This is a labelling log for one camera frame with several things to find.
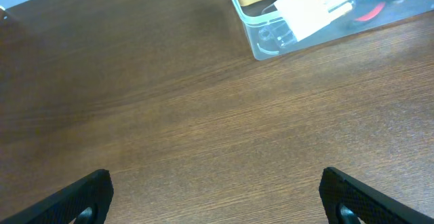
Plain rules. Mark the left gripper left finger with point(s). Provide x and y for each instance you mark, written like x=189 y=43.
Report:
x=85 y=201

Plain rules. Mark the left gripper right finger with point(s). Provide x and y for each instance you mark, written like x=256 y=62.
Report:
x=347 y=200

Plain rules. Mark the clear plastic container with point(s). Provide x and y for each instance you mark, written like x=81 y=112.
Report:
x=258 y=15

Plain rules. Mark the small red cutting pliers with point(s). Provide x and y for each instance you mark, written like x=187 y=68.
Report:
x=373 y=12

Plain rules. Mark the clear box coloured connectors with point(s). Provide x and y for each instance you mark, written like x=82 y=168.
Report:
x=301 y=19

